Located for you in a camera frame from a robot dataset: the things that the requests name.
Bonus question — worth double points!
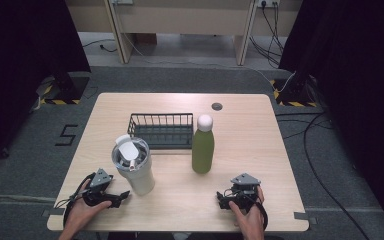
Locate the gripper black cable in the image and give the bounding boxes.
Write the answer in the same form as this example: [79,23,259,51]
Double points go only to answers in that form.
[252,199,270,232]
[54,172,97,228]

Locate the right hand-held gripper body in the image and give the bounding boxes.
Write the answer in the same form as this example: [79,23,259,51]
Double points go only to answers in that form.
[224,172,264,214]

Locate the white wall socket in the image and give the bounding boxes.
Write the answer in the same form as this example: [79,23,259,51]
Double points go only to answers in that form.
[256,0,282,8]

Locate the grey tape strip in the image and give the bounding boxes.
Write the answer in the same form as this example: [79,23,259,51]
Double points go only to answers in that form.
[293,211,318,225]
[41,207,66,218]

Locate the black stand base striped tape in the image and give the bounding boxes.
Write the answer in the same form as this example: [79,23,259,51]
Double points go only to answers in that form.
[269,77,318,108]
[35,71,92,106]

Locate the person's left hand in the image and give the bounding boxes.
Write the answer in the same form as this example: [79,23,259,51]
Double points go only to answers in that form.
[63,179,113,236]

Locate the cream tumbler with clear lid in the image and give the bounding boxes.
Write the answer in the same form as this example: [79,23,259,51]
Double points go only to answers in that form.
[111,134,156,197]

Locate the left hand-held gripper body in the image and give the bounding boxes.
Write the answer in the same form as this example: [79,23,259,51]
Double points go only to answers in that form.
[81,168,122,208]

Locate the dark curtain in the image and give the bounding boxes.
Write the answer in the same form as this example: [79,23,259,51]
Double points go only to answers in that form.
[0,0,92,169]
[278,0,384,238]

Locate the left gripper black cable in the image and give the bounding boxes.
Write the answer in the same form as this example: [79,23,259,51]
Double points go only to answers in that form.
[54,172,97,228]

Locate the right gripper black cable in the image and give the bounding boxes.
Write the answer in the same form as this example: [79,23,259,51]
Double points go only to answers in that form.
[252,199,270,232]

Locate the beige wooden desk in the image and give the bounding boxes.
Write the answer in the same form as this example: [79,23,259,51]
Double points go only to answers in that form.
[64,0,304,67]

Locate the person's right hand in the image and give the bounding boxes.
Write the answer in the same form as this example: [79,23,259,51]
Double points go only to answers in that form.
[228,185,266,240]

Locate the bundle of black wall cables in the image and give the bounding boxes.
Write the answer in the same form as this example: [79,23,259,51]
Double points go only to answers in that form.
[248,1,286,69]

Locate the dark wire basket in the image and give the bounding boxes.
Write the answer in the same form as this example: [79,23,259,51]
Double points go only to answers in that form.
[126,112,195,150]

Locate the green bottle with white cap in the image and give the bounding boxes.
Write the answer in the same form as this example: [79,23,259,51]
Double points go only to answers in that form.
[191,114,216,175]

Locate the short black floor cable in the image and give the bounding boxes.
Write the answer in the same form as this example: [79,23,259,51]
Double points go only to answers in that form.
[81,38,118,54]

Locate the long black floor cable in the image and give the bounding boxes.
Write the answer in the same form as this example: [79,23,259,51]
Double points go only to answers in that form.
[275,111,372,240]

